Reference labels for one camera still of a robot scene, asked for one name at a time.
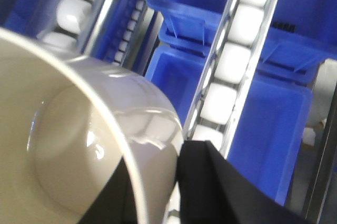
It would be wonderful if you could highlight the blue bin lower right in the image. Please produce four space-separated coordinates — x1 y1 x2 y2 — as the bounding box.
227 75 312 205

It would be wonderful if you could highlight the blue bin lower middle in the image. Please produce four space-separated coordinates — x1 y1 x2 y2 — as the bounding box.
145 46 206 125

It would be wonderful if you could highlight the white roller track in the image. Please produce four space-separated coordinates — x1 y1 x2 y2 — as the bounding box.
162 0 288 224
36 0 119 54

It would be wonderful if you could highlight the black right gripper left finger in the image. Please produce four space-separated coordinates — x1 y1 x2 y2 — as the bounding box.
79 159 137 224

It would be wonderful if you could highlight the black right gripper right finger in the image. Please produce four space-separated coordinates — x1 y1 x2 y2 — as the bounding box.
176 140 307 223

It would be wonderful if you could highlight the blue bin upper right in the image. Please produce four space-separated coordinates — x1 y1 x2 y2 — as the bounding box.
256 0 336 85

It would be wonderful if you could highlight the small roller track centre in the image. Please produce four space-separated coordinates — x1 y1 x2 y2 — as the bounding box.
111 0 147 69

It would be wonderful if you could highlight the white roller track right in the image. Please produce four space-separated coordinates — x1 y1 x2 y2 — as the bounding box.
162 0 288 224

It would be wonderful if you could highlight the blue bin upper middle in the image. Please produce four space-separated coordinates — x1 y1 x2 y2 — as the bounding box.
146 0 227 57

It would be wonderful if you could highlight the white plastic bin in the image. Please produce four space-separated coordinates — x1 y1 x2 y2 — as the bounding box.
1 29 183 223

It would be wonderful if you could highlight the blue bin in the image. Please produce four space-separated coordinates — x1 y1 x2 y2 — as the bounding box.
145 46 206 125
227 75 312 205
256 0 336 85
146 0 227 57

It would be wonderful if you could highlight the white roller track left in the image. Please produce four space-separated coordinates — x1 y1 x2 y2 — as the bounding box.
36 0 119 54

